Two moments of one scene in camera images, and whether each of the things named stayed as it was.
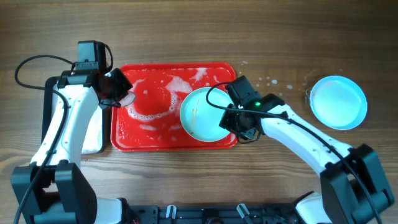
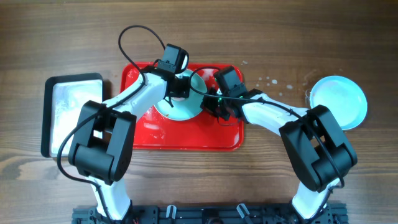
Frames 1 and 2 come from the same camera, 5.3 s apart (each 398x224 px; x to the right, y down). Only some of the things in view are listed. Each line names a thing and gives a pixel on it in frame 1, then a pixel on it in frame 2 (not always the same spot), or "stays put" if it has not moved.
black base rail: [272, 214] stays put
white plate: [338, 102] stays put
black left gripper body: [121, 86] to [180, 87]
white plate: [201, 112] to [184, 109]
